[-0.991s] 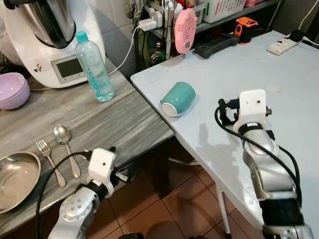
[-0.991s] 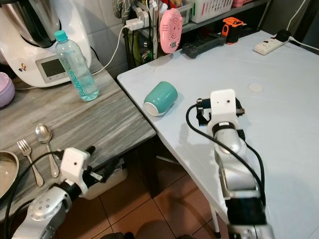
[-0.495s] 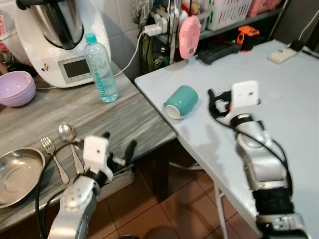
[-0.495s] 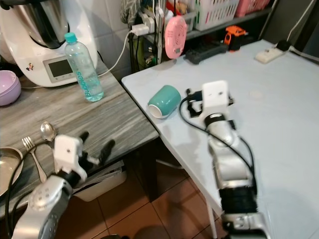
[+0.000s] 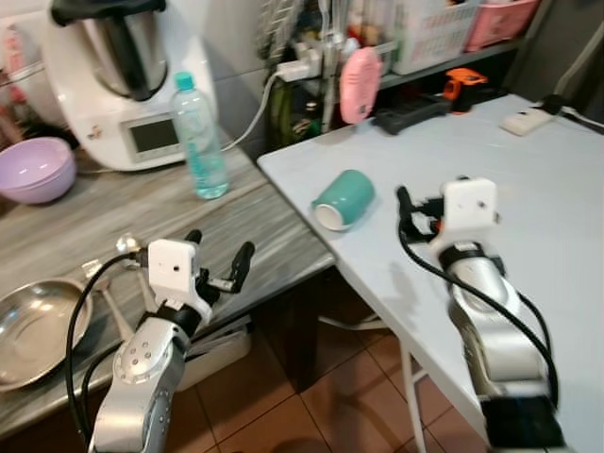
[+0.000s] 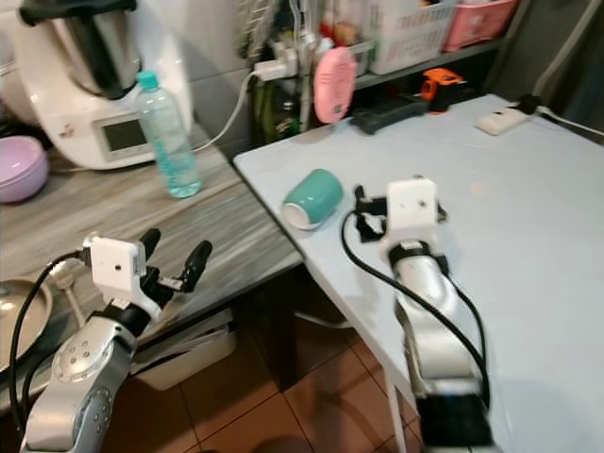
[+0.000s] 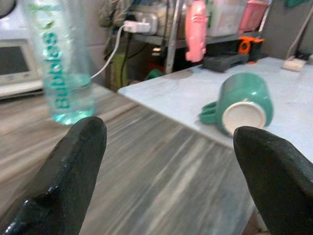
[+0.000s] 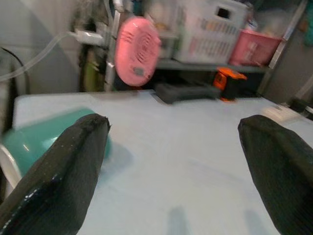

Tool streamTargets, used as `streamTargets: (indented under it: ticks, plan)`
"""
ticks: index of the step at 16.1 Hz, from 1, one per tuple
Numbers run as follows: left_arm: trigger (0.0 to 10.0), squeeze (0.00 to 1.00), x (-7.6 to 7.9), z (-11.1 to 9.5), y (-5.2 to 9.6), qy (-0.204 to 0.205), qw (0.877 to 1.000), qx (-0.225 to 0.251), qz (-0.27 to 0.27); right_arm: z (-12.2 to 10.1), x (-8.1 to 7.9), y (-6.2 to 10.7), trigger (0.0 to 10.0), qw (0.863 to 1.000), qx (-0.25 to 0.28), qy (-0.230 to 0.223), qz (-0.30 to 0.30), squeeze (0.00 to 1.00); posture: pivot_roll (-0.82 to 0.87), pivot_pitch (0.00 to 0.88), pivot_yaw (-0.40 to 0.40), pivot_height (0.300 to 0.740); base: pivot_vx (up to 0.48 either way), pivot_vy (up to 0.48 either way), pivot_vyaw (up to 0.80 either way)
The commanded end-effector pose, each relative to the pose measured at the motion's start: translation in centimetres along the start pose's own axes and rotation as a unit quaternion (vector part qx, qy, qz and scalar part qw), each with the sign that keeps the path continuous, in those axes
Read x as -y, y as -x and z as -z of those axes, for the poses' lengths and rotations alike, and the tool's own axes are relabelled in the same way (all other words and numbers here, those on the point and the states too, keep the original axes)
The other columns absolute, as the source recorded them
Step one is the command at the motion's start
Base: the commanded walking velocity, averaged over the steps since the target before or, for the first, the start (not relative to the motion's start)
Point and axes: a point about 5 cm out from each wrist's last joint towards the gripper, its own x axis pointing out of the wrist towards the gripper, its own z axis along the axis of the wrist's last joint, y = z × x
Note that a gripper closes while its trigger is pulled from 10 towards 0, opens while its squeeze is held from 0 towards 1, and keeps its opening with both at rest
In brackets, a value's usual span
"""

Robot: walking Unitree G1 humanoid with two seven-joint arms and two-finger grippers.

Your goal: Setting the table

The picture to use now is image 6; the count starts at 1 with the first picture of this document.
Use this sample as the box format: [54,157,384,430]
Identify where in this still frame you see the teal mug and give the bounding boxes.
[281,168,344,231]

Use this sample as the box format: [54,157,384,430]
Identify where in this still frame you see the black flat device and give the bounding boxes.
[349,94,430,133]

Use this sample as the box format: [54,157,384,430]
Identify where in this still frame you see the clear blue water bottle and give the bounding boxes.
[134,70,204,199]

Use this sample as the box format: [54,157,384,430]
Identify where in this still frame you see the green bag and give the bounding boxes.
[250,90,303,147]

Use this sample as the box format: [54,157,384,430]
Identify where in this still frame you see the pink oval gadget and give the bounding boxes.
[313,45,358,124]

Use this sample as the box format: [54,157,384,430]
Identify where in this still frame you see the orange black tool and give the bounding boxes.
[420,66,468,107]

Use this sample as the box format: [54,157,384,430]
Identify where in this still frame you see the purple plastic bowl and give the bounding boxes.
[0,136,50,205]

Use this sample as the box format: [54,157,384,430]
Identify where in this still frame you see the shallow steel plate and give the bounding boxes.
[0,277,56,374]

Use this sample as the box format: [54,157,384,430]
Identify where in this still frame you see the white power adapter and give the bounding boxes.
[475,107,529,136]

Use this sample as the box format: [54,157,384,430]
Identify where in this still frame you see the white plastic basket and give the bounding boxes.
[368,0,459,75]

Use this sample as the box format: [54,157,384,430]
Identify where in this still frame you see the white food processor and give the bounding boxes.
[14,0,194,171]

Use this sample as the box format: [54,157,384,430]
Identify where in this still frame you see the white table leg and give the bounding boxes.
[377,363,411,453]

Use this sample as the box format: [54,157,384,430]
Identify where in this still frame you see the pink plastic basket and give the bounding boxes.
[442,0,520,53]

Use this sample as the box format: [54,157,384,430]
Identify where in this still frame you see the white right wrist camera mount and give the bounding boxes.
[385,176,443,248]

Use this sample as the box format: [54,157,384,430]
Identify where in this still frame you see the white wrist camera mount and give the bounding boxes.
[385,176,443,248]
[82,236,152,322]

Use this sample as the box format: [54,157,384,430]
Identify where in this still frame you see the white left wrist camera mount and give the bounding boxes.
[82,236,152,322]

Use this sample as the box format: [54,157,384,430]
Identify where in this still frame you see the white power cable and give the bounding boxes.
[198,71,260,152]

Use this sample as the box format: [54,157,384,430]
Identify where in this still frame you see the white wall plug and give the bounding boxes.
[253,57,298,84]

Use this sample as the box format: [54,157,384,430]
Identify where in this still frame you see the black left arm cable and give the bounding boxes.
[8,250,91,426]

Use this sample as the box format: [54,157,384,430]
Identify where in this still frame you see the black power cable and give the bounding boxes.
[514,92,604,143]

